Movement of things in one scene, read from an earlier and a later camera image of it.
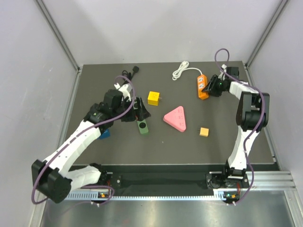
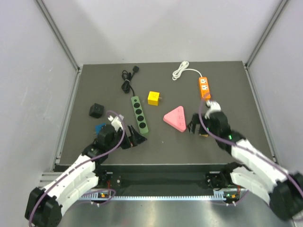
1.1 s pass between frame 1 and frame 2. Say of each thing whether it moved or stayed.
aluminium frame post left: stayed
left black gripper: moved
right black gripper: moved
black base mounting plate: stayed
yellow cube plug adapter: stayed
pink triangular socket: stayed
